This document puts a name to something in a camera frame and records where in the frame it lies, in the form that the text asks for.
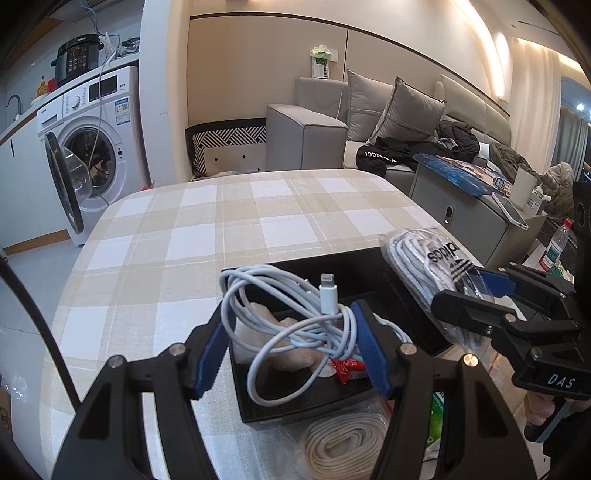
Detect white charging cable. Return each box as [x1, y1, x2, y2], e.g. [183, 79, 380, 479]
[219, 264, 411, 407]

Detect black pressure cooker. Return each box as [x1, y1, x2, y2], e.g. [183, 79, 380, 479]
[52, 34, 108, 86]

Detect person's right hand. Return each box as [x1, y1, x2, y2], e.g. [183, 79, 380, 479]
[524, 393, 555, 428]

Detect white sheer curtain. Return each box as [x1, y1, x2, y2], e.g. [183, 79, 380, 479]
[510, 39, 566, 171]

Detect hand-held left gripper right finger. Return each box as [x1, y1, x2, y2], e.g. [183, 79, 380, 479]
[350, 300, 539, 480]

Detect red wrapper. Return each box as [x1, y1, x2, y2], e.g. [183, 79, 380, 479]
[332, 357, 368, 384]

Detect black white patterned basket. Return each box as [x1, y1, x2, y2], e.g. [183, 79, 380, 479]
[185, 119, 269, 178]

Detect grey piped pillow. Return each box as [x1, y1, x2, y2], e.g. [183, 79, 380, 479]
[345, 69, 402, 141]
[367, 78, 448, 141]

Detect dark puffy jacket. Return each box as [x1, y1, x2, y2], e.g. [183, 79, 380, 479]
[436, 121, 481, 158]

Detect white kitchen base cabinet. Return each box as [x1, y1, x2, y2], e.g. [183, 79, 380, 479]
[0, 108, 61, 252]

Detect bagged white laces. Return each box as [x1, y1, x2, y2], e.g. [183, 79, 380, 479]
[379, 228, 499, 365]

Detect grey bedside cabinet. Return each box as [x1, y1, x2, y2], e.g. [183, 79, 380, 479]
[409, 154, 548, 273]

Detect pale pink soft wad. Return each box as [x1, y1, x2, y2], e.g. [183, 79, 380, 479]
[233, 302, 333, 372]

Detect smartphone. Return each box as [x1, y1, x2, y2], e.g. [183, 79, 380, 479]
[492, 191, 528, 230]

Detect bagged beige rope coil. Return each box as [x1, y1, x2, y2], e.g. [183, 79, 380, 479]
[295, 401, 398, 480]

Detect white green tissue box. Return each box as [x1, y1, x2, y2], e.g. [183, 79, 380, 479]
[526, 185, 552, 214]

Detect black cardboard box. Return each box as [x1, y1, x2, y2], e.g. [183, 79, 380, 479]
[221, 249, 458, 423]

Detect tissue box on sofa back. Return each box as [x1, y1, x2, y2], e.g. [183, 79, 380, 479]
[308, 45, 340, 80]

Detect olive coat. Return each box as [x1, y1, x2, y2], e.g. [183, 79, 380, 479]
[489, 141, 550, 185]

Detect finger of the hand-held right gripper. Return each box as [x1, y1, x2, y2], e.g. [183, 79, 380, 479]
[431, 290, 583, 352]
[475, 263, 578, 319]

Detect black printed jacket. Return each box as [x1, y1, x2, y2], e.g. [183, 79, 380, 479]
[355, 136, 439, 178]

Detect white cup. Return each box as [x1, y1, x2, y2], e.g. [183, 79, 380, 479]
[510, 167, 539, 210]

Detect black cable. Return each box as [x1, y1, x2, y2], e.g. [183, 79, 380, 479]
[0, 249, 81, 411]

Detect white power cord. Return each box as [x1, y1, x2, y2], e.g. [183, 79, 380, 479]
[89, 32, 122, 197]

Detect clear water bottle red cap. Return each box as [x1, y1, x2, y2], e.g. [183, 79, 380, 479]
[538, 218, 574, 273]

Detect grey sofa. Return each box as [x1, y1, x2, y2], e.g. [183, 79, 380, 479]
[265, 76, 513, 185]

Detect white washing machine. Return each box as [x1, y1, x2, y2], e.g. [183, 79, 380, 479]
[37, 65, 153, 245]

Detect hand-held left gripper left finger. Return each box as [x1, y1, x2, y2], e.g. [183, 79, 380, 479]
[50, 302, 232, 480]

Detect power strip with plugs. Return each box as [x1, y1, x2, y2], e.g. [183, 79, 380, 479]
[108, 37, 140, 58]

